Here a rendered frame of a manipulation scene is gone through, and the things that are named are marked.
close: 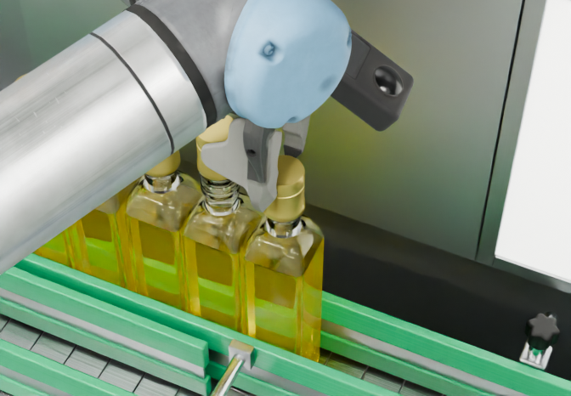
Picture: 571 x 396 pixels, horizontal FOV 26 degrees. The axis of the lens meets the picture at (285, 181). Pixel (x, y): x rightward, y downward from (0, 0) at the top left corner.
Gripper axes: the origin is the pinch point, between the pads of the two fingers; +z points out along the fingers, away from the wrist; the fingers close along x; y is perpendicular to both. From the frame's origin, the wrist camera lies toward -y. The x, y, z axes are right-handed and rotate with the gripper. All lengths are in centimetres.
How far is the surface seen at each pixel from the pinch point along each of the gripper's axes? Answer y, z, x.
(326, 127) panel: 1.0, 6.1, -11.9
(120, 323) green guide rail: 13.7, 19.9, 6.1
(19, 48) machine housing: 36.4, 12.5, -15.6
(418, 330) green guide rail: -11.7, 18.9, -3.2
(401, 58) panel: -5.3, -4.7, -11.8
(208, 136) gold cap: 6.0, -3.1, 1.0
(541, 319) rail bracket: -21.8, 14.4, -5.5
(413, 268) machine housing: -7.7, 25.5, -14.7
